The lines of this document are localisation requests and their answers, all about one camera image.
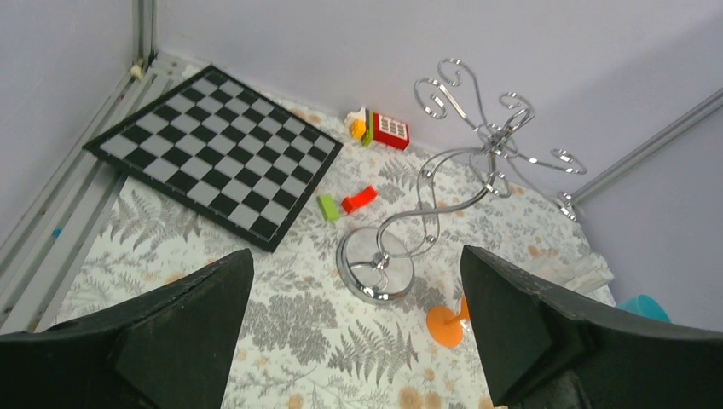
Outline red curved block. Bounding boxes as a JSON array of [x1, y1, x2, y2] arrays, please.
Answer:
[[340, 185, 378, 214]]

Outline black white checkerboard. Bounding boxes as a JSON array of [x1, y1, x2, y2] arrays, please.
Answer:
[[85, 66, 342, 252]]

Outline blue wine glass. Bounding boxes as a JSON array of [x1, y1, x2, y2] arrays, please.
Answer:
[[616, 294, 672, 323]]

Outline chrome wine glass rack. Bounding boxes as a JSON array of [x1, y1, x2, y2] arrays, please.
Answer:
[[336, 58, 587, 304]]

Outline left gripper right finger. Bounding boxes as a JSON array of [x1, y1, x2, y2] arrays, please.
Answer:
[[460, 245, 722, 408]]

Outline red white block toy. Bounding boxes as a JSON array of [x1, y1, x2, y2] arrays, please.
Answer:
[[344, 107, 410, 151]]

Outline green small block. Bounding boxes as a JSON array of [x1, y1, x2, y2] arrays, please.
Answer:
[[317, 194, 340, 222]]

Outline floral tablecloth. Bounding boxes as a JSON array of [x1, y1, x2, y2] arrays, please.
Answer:
[[53, 95, 616, 409]]

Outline orange wine glass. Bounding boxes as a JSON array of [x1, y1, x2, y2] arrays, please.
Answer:
[[425, 296, 470, 348]]

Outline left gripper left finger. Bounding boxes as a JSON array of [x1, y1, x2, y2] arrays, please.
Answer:
[[1, 250, 254, 408]]

